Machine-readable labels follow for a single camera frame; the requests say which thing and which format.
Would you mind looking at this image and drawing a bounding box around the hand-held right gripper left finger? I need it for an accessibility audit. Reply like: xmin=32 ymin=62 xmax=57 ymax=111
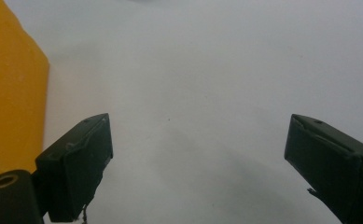
xmin=35 ymin=112 xmax=114 ymax=224

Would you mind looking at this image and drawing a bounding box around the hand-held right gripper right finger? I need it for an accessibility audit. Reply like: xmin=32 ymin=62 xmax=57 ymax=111
xmin=284 ymin=113 xmax=363 ymax=224

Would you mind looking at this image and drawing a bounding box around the yellow box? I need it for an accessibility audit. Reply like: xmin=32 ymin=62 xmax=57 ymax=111
xmin=0 ymin=0 xmax=50 ymax=183

